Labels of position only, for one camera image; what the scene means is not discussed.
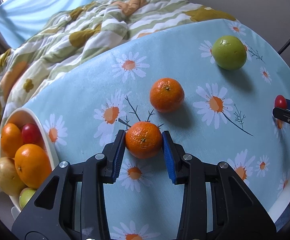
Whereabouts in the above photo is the red cherry tomato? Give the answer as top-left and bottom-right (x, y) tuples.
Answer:
(21, 124), (41, 145)
(274, 95), (287, 109)

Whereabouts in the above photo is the small mandarin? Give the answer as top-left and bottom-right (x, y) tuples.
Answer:
(149, 77), (185, 113)
(125, 121), (162, 159)

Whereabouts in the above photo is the green apple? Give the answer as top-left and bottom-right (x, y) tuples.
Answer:
(19, 187), (36, 210)
(211, 35), (247, 71)

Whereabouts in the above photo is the large orange in bowl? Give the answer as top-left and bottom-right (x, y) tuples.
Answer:
(14, 144), (52, 189)

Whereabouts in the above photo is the yellow pear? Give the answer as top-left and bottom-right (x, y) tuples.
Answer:
(0, 157), (26, 197)

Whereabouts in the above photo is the red cherry tomato in bowl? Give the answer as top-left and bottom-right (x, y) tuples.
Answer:
(21, 124), (41, 145)

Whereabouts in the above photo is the blue daisy tablecloth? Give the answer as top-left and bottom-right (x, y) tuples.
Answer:
(21, 18), (290, 240)

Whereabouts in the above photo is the orange at bowl back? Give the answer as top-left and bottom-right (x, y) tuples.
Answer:
(0, 123), (23, 158)

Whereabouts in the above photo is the cream fruit bowl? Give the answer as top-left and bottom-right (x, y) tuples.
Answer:
(0, 108), (59, 212)

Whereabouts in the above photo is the striped floral duvet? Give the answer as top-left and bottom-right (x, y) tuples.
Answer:
(0, 0), (234, 136)

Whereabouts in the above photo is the light blue window sheet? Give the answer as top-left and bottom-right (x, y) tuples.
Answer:
(0, 0), (93, 48)

